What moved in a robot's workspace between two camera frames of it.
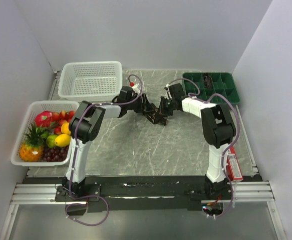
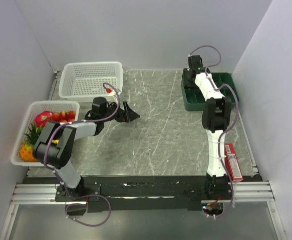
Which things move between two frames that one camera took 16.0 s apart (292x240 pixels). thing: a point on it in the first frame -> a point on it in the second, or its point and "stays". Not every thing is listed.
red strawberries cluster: [61, 117] stays
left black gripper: [146, 107] -> [127, 115]
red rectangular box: [233, 169] stays
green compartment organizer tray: [212, 83] stays
